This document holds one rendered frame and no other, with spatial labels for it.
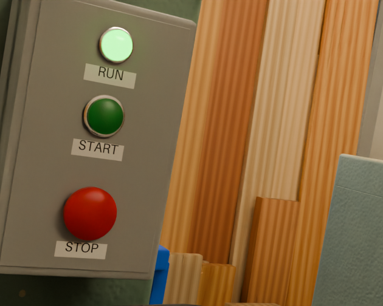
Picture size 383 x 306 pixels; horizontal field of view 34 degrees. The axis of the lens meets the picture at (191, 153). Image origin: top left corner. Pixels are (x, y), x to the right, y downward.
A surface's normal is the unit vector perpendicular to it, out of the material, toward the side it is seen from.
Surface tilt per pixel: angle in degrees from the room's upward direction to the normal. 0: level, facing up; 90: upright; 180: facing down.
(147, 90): 90
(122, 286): 90
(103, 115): 90
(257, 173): 86
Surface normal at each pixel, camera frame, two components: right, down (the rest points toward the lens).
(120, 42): 0.46, 0.07
